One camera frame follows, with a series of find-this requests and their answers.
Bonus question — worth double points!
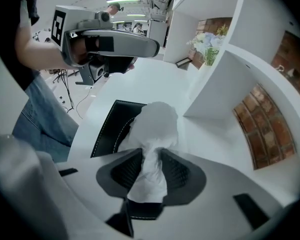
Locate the pale blue flower bouquet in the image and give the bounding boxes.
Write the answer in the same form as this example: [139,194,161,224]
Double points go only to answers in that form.
[186,23,230,66]

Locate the person's left hand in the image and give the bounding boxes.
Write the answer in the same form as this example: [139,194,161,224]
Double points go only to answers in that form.
[72,37,93,64]

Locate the black floor cable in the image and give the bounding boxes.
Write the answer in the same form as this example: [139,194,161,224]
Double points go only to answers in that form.
[59,68,96,120]

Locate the white cloth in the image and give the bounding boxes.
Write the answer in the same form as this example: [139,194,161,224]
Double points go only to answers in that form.
[117,101,180,204]

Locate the person's left forearm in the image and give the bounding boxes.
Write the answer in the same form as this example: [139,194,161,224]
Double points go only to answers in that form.
[14,0,75,71]

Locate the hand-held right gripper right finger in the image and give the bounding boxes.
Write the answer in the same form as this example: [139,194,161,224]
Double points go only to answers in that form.
[160,148,285,233]

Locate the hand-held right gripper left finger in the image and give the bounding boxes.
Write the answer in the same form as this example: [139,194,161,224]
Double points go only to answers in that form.
[55,147,145,237]

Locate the white shelf hutch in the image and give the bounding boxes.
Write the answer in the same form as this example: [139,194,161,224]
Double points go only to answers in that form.
[162,0,300,210]

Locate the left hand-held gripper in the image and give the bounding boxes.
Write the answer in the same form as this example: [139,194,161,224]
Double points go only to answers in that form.
[51,5,161,85]

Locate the person's blue jeans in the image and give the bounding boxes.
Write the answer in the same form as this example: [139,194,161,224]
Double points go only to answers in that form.
[11,73,80,163]

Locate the black leather tissue box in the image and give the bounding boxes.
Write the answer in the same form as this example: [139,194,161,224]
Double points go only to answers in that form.
[89,99,164,221]

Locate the black picture frame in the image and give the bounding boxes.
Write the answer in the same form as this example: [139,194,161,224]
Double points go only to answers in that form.
[175,57,193,69]

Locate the person's black shirt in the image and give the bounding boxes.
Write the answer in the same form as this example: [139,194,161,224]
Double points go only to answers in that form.
[0,0,41,91]

